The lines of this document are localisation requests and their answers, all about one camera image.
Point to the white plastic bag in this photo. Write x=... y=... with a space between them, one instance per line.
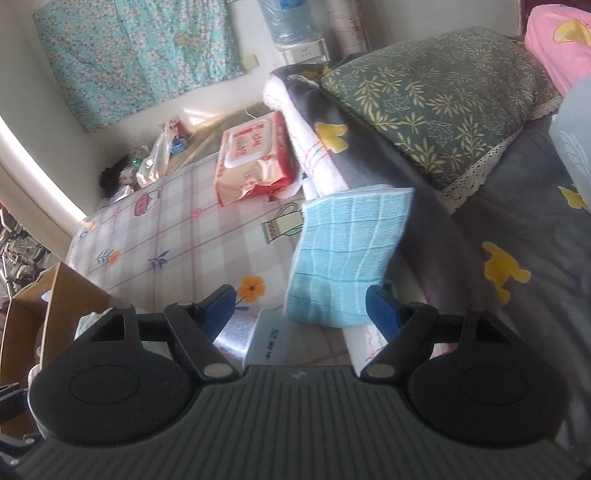
x=94 y=321

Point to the wheelchair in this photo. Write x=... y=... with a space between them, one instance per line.
x=18 y=258

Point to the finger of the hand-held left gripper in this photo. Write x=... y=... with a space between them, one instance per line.
x=14 y=399

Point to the black cloth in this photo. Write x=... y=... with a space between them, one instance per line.
x=113 y=177

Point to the teal floral wall cloth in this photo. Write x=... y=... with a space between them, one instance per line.
x=138 y=60

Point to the teal checked towel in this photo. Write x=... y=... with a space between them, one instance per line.
x=341 y=244

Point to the cardboard box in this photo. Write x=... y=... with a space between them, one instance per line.
x=69 y=286

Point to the white water dispenser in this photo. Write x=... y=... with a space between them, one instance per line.
x=304 y=53

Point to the pale blue leaf pillow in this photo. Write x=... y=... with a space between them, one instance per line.
x=572 y=129

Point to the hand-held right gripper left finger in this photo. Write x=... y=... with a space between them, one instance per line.
x=219 y=309

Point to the green leaf print pillow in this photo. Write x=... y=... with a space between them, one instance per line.
x=438 y=101

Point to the grey blanket with yellow animals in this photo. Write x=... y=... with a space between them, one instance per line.
x=531 y=221

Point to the pink wet wipes pack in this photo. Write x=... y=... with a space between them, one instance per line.
x=249 y=157

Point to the blue water cooler bottle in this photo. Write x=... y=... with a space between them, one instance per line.
x=288 y=23

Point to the clear plastic bag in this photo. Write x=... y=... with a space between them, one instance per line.
x=154 y=161

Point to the pink cartoon pillow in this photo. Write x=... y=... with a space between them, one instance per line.
x=558 y=46

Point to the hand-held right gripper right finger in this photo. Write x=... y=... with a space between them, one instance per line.
x=383 y=314

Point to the rolled printed mat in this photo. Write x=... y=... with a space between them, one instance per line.
x=346 y=27

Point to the white packet with green print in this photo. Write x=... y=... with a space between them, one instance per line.
x=272 y=337

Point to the beige wall socket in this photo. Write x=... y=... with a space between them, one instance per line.
x=250 y=62

